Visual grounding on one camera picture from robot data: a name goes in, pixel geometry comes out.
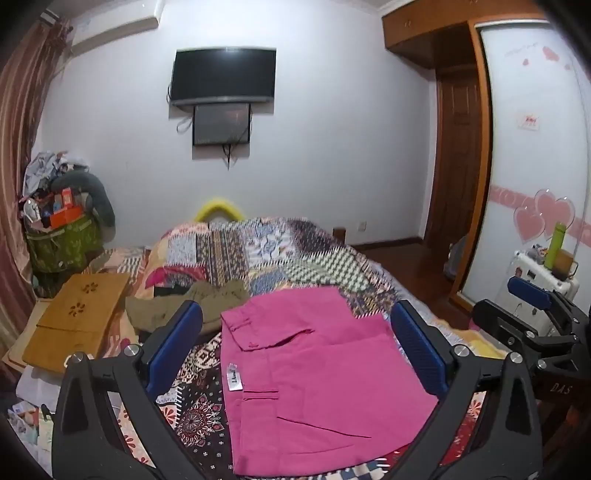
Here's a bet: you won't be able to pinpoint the white air conditioner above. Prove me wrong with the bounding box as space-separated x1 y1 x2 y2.
39 4 162 58

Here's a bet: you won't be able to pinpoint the small dark wall screen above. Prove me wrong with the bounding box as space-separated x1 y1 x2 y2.
192 103 252 147

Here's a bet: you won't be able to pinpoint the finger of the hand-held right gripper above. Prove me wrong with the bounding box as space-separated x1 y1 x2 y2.
507 276 578 319
470 299 536 356

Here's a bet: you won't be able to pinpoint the wooden door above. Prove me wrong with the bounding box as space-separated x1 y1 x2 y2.
422 67 483 252

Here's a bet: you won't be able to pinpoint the green bottle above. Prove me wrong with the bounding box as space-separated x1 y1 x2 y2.
544 222 566 269

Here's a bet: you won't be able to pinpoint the wooden overhead cabinet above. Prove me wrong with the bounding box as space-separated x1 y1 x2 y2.
382 0 555 70

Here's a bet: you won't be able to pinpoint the wall-mounted black television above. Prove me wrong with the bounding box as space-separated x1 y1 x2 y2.
168 46 277 108

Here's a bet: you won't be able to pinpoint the orange box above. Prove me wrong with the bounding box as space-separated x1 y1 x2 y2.
48 206 84 228

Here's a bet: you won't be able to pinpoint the brown striped curtain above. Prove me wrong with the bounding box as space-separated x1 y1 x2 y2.
0 21 70 352

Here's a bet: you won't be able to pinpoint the brown cup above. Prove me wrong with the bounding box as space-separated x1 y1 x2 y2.
553 250 579 282

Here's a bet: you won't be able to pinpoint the green patterned bag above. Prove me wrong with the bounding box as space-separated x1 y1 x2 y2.
25 217 105 275

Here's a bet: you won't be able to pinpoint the white plastic sheet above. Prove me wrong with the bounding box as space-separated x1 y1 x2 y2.
15 367 63 411

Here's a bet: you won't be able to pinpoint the olive green pants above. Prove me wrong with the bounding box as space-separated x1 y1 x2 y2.
126 279 250 335

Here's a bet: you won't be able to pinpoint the pink pants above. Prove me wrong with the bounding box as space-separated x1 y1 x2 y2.
220 286 439 477

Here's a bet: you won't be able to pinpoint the patchwork printed blanket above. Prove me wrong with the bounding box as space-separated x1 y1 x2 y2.
115 217 509 480

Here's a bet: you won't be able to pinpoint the wooden lap desk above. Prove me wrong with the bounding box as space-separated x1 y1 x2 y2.
22 273 131 374

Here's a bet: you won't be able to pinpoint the grey neck pillow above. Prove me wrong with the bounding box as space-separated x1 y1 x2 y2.
51 171 116 228

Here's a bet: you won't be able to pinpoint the white heart-printed sliding door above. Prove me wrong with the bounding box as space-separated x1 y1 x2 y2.
455 21 591 315

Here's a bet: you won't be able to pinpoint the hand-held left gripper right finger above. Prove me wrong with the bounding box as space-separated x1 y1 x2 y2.
390 300 543 480

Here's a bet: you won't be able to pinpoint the white appliance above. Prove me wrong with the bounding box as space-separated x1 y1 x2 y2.
505 249 580 337

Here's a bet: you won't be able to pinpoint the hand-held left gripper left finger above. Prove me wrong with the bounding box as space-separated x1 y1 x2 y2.
50 300 218 480

